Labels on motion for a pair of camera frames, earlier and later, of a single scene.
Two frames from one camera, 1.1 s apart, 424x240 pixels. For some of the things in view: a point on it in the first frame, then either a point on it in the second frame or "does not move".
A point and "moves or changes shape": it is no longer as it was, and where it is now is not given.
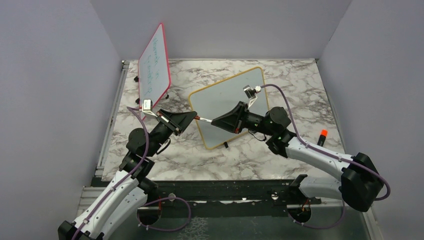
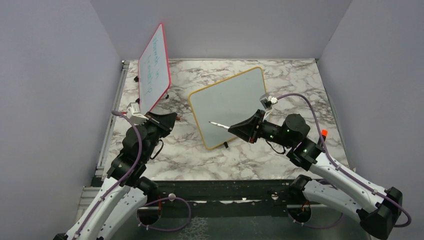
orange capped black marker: [322, 138] does not move
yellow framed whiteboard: [210, 102] does not move
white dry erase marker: [198, 117] moves or changes shape
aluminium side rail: [111, 119] does not move
